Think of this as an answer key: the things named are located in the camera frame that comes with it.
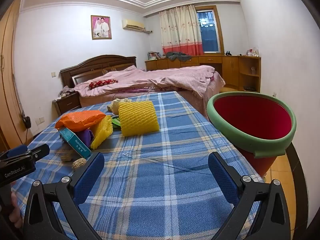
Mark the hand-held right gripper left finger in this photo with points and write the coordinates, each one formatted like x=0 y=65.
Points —
x=90 y=177

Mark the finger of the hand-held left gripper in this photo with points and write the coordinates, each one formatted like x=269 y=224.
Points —
x=40 y=151
x=17 y=150

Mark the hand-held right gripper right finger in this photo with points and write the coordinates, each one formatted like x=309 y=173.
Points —
x=222 y=180

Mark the peanut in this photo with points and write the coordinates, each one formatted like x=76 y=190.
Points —
x=66 y=158
x=78 y=164

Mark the teal cardboard box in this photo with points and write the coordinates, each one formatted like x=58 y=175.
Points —
x=75 y=141

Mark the purple plastic bag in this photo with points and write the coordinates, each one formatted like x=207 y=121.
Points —
x=87 y=136

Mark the small yellow foam net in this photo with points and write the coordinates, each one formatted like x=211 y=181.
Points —
x=101 y=135

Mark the orange foam net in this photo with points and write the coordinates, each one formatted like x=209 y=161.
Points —
x=80 y=120

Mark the green packet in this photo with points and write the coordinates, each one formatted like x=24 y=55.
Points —
x=116 y=122

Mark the red bin with green rim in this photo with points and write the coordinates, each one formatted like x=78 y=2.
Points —
x=250 y=120

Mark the large yellow foam net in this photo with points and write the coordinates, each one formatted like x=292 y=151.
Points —
x=137 y=118

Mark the cream plastic bag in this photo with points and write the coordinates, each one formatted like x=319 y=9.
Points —
x=117 y=105

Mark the person's left hand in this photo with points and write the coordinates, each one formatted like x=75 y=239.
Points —
x=15 y=206

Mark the dark wooden nightstand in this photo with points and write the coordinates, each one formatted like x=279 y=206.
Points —
x=67 y=103

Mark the grey cloth bundle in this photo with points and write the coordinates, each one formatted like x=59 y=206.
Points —
x=65 y=92

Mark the blue plaid tablecloth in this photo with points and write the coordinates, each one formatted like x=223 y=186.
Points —
x=155 y=165

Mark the wooden wardrobe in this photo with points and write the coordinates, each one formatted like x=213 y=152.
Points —
x=7 y=80

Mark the dusty pink bed mattress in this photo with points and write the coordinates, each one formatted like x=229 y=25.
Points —
x=100 y=98

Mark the red floral pillow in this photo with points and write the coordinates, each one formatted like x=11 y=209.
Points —
x=103 y=83

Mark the black flat device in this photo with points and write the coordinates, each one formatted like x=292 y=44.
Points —
x=248 y=88

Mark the dark wooden bed headboard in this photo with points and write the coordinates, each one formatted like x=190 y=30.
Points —
x=100 y=62

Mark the wooden desk cabinet unit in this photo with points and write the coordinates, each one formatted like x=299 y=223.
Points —
x=230 y=67

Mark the drinking glass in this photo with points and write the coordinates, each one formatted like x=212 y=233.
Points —
x=253 y=70

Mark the dark grey clothes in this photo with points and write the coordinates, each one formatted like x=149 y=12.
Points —
x=178 y=56

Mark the clear plastic bag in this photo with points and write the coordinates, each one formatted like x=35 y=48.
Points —
x=255 y=51

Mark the framed wedding photo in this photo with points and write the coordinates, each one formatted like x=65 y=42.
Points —
x=101 y=27

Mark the window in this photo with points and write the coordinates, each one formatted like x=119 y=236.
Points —
x=210 y=32

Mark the cream and red curtain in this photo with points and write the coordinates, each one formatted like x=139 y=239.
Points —
x=180 y=30

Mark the black wall charger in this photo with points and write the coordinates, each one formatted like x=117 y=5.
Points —
x=27 y=121

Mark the wall air conditioner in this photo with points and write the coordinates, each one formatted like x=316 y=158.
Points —
x=132 y=24

